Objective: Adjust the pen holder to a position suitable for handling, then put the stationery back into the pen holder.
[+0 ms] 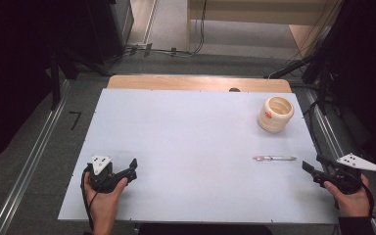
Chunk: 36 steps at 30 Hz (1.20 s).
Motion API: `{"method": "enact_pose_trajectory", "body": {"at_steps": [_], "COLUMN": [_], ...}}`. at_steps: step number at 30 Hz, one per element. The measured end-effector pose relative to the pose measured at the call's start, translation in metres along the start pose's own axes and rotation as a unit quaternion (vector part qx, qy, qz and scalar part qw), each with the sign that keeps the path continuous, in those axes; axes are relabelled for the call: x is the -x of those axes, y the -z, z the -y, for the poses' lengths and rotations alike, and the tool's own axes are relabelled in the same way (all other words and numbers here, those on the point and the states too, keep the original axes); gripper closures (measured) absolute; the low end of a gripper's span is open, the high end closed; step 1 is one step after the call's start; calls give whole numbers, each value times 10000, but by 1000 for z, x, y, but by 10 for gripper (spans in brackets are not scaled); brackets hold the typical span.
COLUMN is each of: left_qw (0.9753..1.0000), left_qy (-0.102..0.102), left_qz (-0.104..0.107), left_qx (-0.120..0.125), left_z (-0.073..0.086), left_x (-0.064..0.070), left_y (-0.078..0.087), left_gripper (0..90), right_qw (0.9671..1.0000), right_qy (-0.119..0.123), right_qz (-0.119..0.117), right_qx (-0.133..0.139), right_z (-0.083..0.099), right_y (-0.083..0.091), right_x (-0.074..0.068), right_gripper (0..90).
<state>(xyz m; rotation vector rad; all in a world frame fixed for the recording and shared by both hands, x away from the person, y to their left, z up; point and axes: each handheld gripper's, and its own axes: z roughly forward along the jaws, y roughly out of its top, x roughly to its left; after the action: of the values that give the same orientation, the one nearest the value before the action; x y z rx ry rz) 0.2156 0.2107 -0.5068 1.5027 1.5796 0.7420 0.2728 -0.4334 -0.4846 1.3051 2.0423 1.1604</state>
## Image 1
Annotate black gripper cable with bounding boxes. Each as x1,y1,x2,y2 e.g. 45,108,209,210
347,169,376,219
79,164,96,233

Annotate cream ribbed cup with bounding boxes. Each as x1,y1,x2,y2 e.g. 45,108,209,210
257,95,296,134

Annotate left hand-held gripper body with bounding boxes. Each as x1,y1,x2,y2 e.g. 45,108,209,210
87,155,127,194

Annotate black metal stand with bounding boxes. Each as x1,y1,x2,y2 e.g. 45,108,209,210
45,48,112,111
263,48,344,116

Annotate person's right hand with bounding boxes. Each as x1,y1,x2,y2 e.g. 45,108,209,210
323,173,372,218

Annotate light wooden bench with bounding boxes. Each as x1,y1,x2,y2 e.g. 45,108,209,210
186,0,344,52

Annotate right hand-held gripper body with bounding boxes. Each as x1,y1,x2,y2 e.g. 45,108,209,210
320,152,376,196

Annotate metal spoon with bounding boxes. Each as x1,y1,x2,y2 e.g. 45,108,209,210
252,155,299,163

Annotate person's left hand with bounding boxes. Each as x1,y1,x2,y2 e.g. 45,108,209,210
83,172,129,224

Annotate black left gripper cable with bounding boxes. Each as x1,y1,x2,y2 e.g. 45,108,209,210
79,164,96,233

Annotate black cabinet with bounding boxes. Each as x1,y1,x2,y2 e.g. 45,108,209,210
86,0,135,63

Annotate black floor cables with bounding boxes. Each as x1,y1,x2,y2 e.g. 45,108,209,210
106,0,209,67

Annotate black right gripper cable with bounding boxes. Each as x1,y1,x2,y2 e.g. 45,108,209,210
347,169,376,219

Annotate metal floor rail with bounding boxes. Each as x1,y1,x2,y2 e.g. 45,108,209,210
303,88,376,235
0,78,71,235

